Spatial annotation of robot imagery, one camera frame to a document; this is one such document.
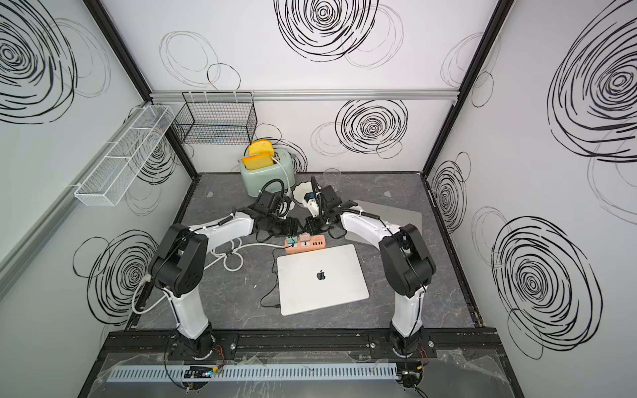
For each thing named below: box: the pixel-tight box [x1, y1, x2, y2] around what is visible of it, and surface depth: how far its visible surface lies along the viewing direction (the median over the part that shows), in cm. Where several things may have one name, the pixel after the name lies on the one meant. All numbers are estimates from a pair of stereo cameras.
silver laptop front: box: [276, 243, 370, 316], surface depth 91 cm
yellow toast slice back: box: [247, 139, 275, 156], surface depth 104 cm
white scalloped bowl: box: [291, 180, 323, 204], surface depth 113 cm
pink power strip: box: [284, 234, 326, 255], surface depth 95 cm
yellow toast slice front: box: [241, 152, 274, 171], surface depth 101 cm
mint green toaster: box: [238, 148, 297, 198], surface depth 104 cm
